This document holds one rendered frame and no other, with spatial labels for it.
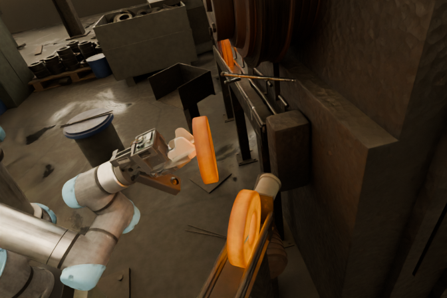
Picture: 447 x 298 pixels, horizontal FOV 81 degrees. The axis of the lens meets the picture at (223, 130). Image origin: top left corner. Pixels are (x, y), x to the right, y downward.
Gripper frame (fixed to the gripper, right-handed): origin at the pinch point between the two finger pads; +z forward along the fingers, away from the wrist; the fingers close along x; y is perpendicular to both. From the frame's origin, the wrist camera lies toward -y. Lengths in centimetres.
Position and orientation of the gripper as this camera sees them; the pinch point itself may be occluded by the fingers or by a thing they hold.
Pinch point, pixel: (203, 143)
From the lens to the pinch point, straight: 59.5
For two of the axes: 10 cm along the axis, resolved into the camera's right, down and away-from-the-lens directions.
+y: -4.3, -7.1, -5.6
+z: 9.0, -4.1, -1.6
